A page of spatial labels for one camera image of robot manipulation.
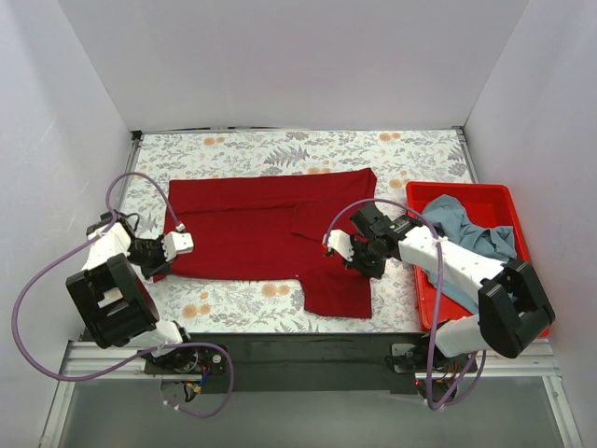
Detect red t-shirt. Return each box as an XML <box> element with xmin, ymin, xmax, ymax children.
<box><xmin>168</xmin><ymin>168</ymin><xmax>377</xmax><ymax>319</ymax></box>

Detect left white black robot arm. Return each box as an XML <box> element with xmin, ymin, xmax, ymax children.
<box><xmin>65</xmin><ymin>213</ymin><xmax>194</xmax><ymax>358</ymax></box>

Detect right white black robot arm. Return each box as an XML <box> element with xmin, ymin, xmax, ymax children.
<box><xmin>326</xmin><ymin>202</ymin><xmax>555</xmax><ymax>359</ymax></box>

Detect grey-blue t-shirt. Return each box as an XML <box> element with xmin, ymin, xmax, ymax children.
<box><xmin>423</xmin><ymin>194</ymin><xmax>518</xmax><ymax>315</ymax></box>

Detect floral patterned table mat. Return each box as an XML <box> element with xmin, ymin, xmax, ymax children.
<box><xmin>112</xmin><ymin>130</ymin><xmax>474</xmax><ymax>333</ymax></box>

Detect red plastic bin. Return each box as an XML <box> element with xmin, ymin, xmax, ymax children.
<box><xmin>406</xmin><ymin>181</ymin><xmax>531</xmax><ymax>331</ymax></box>

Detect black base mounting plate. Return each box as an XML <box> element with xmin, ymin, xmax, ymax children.
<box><xmin>143</xmin><ymin>331</ymin><xmax>479</xmax><ymax>405</ymax></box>

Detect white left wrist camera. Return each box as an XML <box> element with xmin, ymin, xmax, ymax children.
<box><xmin>161</xmin><ymin>231</ymin><xmax>194</xmax><ymax>261</ymax></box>

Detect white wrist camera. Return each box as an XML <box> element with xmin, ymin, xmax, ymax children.
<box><xmin>161</xmin><ymin>231</ymin><xmax>194</xmax><ymax>261</ymax></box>
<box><xmin>324</xmin><ymin>230</ymin><xmax>354</xmax><ymax>261</ymax></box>

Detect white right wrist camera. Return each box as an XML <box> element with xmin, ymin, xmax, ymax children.
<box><xmin>324</xmin><ymin>230</ymin><xmax>354</xmax><ymax>261</ymax></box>

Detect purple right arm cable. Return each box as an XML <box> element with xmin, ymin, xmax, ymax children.
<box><xmin>322</xmin><ymin>198</ymin><xmax>488</xmax><ymax>412</ymax></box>

